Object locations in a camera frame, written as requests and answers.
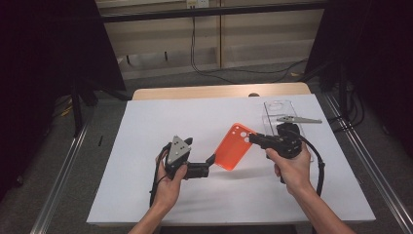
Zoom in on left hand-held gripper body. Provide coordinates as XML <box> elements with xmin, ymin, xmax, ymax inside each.
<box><xmin>164</xmin><ymin>135</ymin><xmax>210</xmax><ymax>181</ymax></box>

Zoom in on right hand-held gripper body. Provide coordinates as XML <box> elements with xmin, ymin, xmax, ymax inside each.
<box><xmin>259</xmin><ymin>115</ymin><xmax>323</xmax><ymax>160</ymax></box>

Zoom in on orange phone case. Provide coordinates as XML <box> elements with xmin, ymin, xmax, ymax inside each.
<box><xmin>213</xmin><ymin>122</ymin><xmax>258</xmax><ymax>172</ymax></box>

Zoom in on clear plastic container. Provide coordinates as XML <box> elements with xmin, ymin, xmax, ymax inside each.
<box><xmin>261</xmin><ymin>99</ymin><xmax>316</xmax><ymax>164</ymax></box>

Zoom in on person's right hand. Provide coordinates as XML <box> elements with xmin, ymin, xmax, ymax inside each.
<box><xmin>265</xmin><ymin>144</ymin><xmax>316</xmax><ymax>197</ymax></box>

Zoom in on person's left hand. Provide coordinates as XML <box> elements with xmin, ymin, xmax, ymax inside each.
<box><xmin>153</xmin><ymin>151</ymin><xmax>189</xmax><ymax>209</ymax></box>

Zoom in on white board sheet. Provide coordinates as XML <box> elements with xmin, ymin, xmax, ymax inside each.
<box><xmin>86</xmin><ymin>94</ymin><xmax>377</xmax><ymax>227</ymax></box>

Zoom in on black metal stand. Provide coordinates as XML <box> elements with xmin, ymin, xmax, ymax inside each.
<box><xmin>69</xmin><ymin>77</ymin><xmax>131</xmax><ymax>138</ymax></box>
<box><xmin>300</xmin><ymin>58</ymin><xmax>351</xmax><ymax>120</ymax></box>

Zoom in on yellow floor object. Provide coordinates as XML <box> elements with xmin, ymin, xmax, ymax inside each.
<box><xmin>59</xmin><ymin>105</ymin><xmax>74</xmax><ymax>118</ymax></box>

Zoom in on black horizontal bar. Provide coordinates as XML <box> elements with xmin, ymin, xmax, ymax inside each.
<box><xmin>98</xmin><ymin>1</ymin><xmax>329</xmax><ymax>24</ymax></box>

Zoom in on black curtain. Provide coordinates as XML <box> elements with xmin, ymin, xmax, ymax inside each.
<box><xmin>305</xmin><ymin>0</ymin><xmax>413</xmax><ymax>159</ymax></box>
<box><xmin>0</xmin><ymin>0</ymin><xmax>128</xmax><ymax>200</ymax></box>

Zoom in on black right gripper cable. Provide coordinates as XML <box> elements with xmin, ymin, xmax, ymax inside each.
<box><xmin>284</xmin><ymin>127</ymin><xmax>327</xmax><ymax>198</ymax></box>

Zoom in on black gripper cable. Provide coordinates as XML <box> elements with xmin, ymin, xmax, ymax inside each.
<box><xmin>148</xmin><ymin>141</ymin><xmax>173</xmax><ymax>209</ymax></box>
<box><xmin>284</xmin><ymin>127</ymin><xmax>327</xmax><ymax>198</ymax></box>

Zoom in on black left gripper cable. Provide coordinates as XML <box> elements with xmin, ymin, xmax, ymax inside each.
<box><xmin>148</xmin><ymin>141</ymin><xmax>173</xmax><ymax>209</ymax></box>

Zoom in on black floor cables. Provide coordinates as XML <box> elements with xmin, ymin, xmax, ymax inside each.
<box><xmin>327</xmin><ymin>81</ymin><xmax>366</xmax><ymax>133</ymax></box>

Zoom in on aluminium rail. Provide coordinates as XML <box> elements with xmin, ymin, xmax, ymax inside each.
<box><xmin>29</xmin><ymin>122</ymin><xmax>91</xmax><ymax>234</ymax></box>
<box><xmin>323</xmin><ymin>93</ymin><xmax>413</xmax><ymax>234</ymax></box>

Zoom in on black hanging wall cable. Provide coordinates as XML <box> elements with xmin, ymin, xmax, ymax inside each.
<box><xmin>189</xmin><ymin>16</ymin><xmax>310</xmax><ymax>85</ymax></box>

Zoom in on white wall socket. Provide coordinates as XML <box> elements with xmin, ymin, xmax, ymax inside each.
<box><xmin>186</xmin><ymin>0</ymin><xmax>210</xmax><ymax>10</ymax></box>

